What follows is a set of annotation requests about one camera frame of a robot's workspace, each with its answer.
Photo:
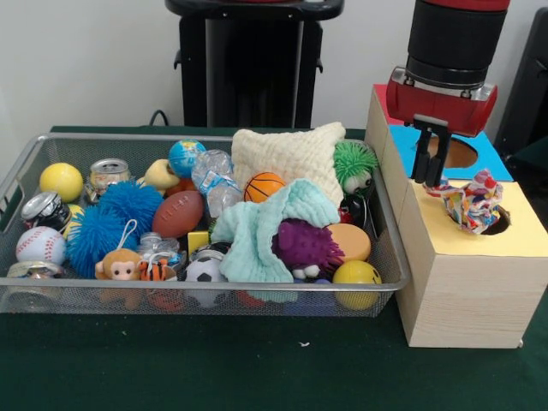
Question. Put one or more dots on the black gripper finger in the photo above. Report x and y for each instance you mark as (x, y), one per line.
(420, 158)
(437, 162)

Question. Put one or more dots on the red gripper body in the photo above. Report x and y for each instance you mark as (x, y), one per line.
(441, 107)

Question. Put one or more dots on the multicoloured patterned cloth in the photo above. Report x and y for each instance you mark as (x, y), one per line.
(475, 205)

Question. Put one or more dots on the cream knitted cloth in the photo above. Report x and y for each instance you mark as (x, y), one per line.
(287, 154)

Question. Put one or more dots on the mint green knitted cloth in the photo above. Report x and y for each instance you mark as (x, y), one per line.
(252, 231)

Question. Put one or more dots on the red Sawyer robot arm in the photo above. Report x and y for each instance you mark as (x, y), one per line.
(454, 38)

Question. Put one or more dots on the wooden box with three holes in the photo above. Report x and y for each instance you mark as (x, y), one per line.
(466, 291)

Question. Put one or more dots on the clear mesh bin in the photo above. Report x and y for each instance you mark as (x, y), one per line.
(257, 299)

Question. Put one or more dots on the green spiky ball toy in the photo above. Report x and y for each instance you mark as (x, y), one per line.
(355, 160)

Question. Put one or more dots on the black panel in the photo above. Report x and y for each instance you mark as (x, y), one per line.
(526, 85)

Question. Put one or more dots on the toy burger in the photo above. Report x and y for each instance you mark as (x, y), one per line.
(351, 242)

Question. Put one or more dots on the yellow smiley ball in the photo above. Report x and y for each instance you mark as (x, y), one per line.
(355, 272)

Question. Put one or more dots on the purple spiky toy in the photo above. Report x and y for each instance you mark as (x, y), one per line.
(306, 244)

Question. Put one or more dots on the small orange basketball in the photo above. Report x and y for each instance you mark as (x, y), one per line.
(263, 186)

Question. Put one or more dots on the small soccer ball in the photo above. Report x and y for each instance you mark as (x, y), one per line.
(204, 269)

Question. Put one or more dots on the brown toy football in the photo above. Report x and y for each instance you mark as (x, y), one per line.
(177, 214)

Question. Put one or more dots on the small tiger toy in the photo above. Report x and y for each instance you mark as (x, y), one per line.
(154, 269)

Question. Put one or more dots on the blue spiky ball toy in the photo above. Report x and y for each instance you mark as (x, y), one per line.
(111, 222)

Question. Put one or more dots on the plain yellow ball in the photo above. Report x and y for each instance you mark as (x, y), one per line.
(61, 182)

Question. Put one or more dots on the small baseball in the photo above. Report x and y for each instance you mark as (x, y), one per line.
(40, 244)

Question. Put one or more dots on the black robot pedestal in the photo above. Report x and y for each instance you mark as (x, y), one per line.
(248, 64)

